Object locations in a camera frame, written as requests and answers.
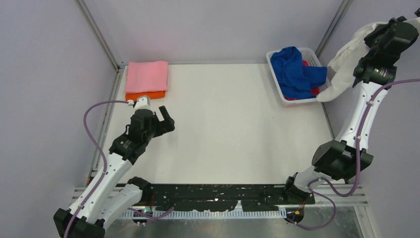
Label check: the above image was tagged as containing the white printed t shirt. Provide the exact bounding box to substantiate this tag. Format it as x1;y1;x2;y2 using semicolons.
316;22;385;102

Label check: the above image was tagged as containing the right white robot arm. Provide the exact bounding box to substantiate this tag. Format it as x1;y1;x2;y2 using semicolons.
282;17;420;204

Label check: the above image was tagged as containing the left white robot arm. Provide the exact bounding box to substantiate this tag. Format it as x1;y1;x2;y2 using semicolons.
53;96;175;238

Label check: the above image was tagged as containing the folded orange t shirt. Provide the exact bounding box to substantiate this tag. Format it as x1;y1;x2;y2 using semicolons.
125;91;166;101

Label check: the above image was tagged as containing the folded pink t shirt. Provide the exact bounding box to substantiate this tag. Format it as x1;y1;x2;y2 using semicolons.
125;60;168;94

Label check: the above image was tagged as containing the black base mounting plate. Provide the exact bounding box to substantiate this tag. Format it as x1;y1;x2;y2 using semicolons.
137;184;315;212

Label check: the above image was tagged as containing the blue t shirt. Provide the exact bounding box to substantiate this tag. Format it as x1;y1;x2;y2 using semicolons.
268;46;327;101

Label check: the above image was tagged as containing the red t shirt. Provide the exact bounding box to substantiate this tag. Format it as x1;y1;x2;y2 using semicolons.
281;60;326;101

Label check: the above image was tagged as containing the white slotted cable duct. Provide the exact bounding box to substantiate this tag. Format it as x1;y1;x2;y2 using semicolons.
118;210;288;220

